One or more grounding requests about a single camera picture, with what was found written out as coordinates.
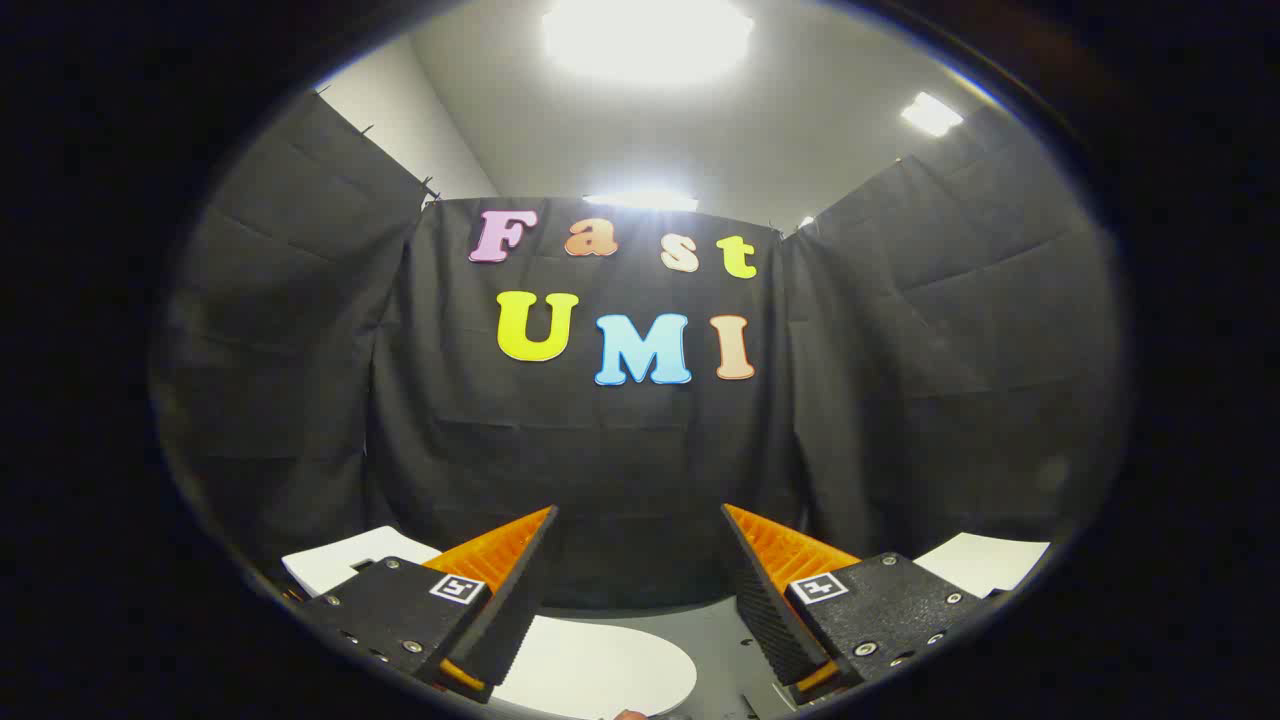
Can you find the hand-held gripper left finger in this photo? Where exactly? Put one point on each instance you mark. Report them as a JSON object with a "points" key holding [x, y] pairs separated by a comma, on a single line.
{"points": [[515, 610]]}

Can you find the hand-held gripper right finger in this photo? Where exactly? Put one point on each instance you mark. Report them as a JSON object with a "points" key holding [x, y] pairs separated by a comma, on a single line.
{"points": [[765, 610]]}

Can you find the grey drawer cabinet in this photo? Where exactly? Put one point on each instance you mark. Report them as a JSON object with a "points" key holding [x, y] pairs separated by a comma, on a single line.
{"points": [[985, 562]]}

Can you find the rectangular ceiling light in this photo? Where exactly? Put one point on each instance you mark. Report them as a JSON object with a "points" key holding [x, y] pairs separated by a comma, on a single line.
{"points": [[931, 114]]}

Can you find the black backdrop cloth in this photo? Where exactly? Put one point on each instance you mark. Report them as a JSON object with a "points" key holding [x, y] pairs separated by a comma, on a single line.
{"points": [[600, 450]]}

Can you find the long ceiling light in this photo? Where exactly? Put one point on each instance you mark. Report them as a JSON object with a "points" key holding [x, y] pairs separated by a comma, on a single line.
{"points": [[640, 201]]}

